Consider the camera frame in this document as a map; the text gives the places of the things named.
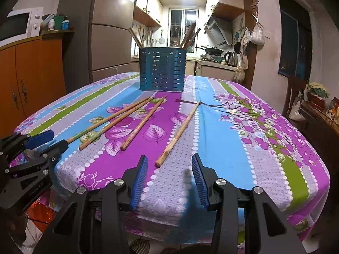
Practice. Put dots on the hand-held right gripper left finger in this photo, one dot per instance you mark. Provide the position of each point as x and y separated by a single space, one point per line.
139 182

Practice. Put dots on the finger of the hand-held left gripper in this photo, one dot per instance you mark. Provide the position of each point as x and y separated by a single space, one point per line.
57 149
41 139

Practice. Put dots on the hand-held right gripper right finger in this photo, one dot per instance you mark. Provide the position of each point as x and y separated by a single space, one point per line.
200 182

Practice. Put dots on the wooden chopstick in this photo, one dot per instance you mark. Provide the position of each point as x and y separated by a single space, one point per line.
178 133
106 121
116 126
143 123

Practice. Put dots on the blue perforated chopstick holder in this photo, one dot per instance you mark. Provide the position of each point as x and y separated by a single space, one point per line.
161 68

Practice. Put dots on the red foil box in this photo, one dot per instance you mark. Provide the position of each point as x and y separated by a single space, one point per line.
45 214

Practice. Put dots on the floral striped tablecloth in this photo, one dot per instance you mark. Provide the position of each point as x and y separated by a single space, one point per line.
225 143

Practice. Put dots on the orange wooden cabinet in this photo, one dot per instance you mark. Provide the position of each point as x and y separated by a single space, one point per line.
34 79

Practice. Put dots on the kitchen counter cabinets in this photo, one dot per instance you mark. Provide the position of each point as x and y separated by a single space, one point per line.
212 70

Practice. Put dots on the brown refrigerator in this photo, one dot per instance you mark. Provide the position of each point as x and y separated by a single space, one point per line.
106 45

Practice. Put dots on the small white bottle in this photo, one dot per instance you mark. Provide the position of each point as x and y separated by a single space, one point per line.
51 25

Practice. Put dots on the white microwave oven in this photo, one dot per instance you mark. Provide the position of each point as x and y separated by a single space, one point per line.
16 26

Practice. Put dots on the white jar with blue label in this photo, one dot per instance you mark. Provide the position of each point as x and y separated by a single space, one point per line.
65 25

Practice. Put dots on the green container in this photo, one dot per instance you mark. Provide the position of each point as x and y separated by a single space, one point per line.
59 22

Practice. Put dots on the gas stove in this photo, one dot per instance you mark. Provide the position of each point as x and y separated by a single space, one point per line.
212 57

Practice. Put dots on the hanging white bags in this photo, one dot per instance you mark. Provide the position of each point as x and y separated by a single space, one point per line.
241 63

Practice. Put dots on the steel electric kettle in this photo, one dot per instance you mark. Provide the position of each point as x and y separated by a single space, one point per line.
231 58

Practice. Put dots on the wooden chair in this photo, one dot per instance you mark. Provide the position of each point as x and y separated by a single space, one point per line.
294 92

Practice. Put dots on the dark wooden side table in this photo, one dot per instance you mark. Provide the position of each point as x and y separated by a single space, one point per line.
323 132

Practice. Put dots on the black wok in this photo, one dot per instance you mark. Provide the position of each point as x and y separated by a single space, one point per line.
212 49

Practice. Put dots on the box of flowers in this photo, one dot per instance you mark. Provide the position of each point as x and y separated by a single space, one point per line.
317 92

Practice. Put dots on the range hood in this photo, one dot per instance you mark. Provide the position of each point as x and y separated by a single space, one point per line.
218 31

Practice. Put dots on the hanging clear plastic bag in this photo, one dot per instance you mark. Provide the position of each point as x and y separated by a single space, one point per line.
257 35

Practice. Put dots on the kitchen window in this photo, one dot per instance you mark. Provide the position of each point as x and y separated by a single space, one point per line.
182 23

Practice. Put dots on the dark window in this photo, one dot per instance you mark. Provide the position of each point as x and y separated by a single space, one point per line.
294 37

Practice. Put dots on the wooden cabinet above hood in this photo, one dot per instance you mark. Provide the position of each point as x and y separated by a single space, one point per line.
225 1

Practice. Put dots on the cream wall cabinets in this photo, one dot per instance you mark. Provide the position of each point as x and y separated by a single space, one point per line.
147 4

